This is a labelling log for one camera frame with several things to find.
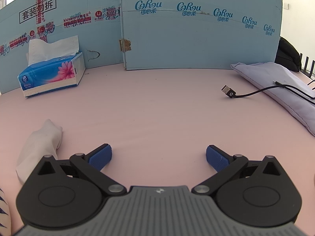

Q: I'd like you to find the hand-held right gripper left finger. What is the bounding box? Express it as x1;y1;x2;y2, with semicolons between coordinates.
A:
31;143;128;197

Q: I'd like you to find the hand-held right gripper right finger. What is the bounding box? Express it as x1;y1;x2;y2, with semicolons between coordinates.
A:
191;145;287;197

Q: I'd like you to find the white cloth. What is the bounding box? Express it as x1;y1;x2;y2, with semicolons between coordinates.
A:
16;119;63;185

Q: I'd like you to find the lavender pillow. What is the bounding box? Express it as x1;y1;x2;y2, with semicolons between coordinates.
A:
231;61;315;137

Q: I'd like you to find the blue tissue pack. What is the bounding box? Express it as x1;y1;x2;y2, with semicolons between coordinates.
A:
17;35;86;97

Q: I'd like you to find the blue cardboard panel red print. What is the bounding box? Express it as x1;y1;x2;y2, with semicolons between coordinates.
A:
0;0;123;94

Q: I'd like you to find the black bag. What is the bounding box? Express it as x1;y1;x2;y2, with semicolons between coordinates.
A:
275;36;302;73

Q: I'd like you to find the black router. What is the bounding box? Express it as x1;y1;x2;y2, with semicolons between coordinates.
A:
299;53;315;80

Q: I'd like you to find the black USB cable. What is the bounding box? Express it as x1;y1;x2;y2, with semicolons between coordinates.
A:
221;80;315;100

